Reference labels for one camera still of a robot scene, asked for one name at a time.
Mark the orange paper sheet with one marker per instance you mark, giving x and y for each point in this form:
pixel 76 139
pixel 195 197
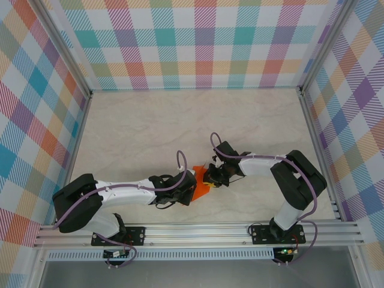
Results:
pixel 199 192

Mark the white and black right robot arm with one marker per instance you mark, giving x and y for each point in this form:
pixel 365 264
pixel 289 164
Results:
pixel 298 180

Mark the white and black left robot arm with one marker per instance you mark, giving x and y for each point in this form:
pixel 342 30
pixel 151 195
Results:
pixel 126 195

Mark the grey metal sheet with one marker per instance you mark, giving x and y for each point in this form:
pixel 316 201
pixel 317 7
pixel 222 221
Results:
pixel 195 274

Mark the small black circuit board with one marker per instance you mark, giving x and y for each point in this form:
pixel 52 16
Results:
pixel 114 254

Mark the small circuit board with LED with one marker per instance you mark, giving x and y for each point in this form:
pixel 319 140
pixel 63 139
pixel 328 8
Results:
pixel 286 251

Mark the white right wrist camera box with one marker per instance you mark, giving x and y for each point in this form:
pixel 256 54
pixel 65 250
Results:
pixel 214 160

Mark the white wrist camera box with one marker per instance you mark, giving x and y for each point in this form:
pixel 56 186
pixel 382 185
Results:
pixel 214 160
pixel 181 169

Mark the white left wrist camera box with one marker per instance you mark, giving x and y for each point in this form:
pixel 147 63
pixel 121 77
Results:
pixel 181 169

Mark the long aluminium mounting rail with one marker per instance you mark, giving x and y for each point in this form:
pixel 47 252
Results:
pixel 195 234

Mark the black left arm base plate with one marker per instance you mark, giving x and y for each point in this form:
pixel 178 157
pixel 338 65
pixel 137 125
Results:
pixel 138 235

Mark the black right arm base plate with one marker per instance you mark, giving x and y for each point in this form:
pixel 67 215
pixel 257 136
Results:
pixel 261 235

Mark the aluminium side rail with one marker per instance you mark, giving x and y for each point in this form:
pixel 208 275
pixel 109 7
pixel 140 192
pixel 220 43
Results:
pixel 74 156
pixel 321 156

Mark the aluminium frame post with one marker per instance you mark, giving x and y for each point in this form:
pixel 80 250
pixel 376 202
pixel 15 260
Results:
pixel 327 45
pixel 64 51

